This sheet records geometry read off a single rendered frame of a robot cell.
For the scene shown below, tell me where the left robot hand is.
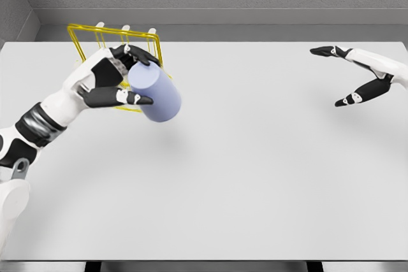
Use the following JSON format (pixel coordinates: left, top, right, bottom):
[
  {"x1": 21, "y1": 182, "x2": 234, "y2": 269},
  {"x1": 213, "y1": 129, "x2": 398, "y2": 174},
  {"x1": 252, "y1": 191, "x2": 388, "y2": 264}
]
[{"x1": 62, "y1": 44, "x2": 161, "y2": 110}]

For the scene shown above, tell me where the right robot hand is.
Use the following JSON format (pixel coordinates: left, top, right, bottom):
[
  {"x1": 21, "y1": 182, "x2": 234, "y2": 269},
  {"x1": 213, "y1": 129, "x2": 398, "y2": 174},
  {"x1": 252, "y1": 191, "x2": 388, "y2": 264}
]
[{"x1": 309, "y1": 45, "x2": 408, "y2": 108}]

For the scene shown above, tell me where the lavender blue cup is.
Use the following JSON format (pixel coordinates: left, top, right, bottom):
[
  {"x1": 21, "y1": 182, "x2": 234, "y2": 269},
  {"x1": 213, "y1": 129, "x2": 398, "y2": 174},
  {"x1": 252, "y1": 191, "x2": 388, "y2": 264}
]
[{"x1": 127, "y1": 61, "x2": 182, "y2": 123}]

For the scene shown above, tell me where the yellow wire cup holder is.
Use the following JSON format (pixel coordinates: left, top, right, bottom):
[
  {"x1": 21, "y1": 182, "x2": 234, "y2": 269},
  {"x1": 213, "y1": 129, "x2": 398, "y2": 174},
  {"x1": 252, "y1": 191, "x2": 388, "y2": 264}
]
[{"x1": 67, "y1": 22, "x2": 174, "y2": 113}]

